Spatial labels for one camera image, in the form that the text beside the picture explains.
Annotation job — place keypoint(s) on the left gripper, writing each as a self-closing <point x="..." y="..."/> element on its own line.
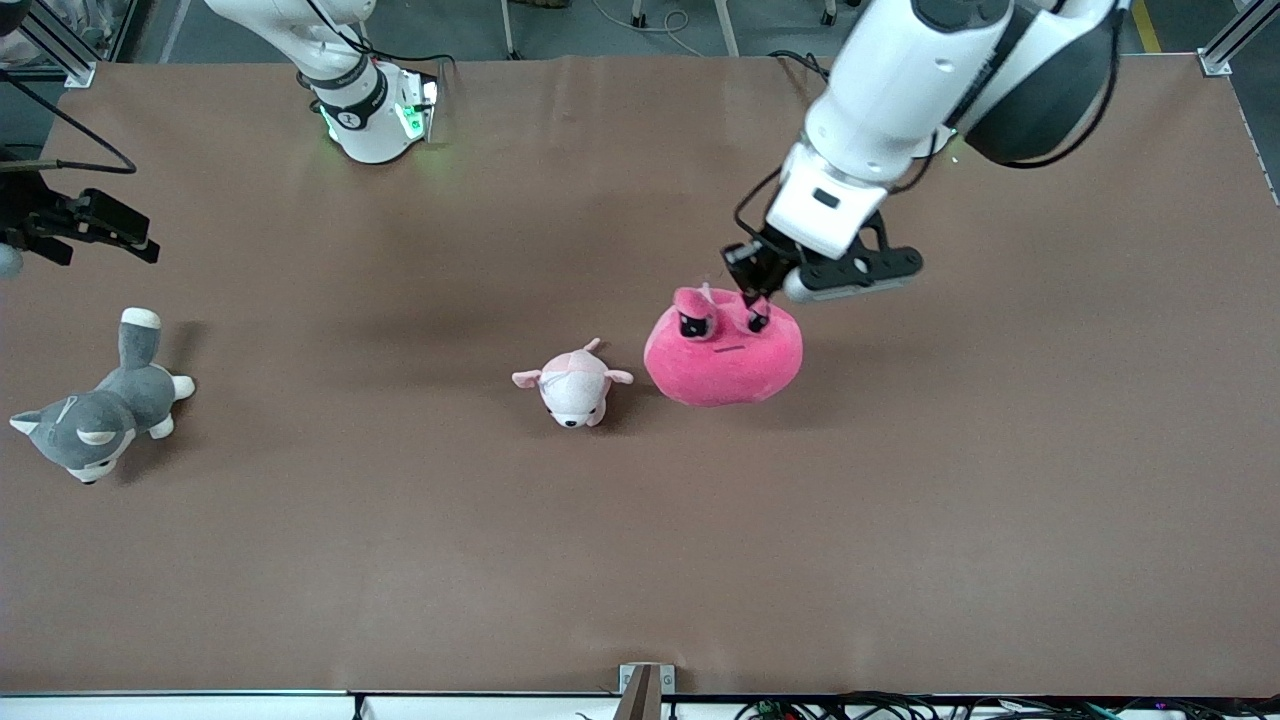
<point x="757" y="266"/>

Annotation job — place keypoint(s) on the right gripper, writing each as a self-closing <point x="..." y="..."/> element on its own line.
<point x="30" y="213"/>

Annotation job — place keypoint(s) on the pink frog plush toy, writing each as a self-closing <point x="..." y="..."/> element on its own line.
<point x="720" y="370"/>

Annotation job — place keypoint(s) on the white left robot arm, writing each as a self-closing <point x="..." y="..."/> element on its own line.
<point x="900" y="80"/>

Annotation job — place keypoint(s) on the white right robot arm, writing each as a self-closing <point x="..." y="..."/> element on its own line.
<point x="370" y="130"/>

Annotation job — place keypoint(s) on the grey husky plush toy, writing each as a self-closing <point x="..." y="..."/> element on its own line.
<point x="110" y="410"/>

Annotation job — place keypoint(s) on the light pink puppy plush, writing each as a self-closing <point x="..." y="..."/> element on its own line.
<point x="575" y="390"/>

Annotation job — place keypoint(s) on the grey metal stand leg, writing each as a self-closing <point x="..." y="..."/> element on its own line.
<point x="510" y="30"/>
<point x="727" y="30"/>

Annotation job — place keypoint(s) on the aluminium frame post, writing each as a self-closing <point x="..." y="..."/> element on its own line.
<point x="70" y="62"/>
<point x="1222" y="55"/>

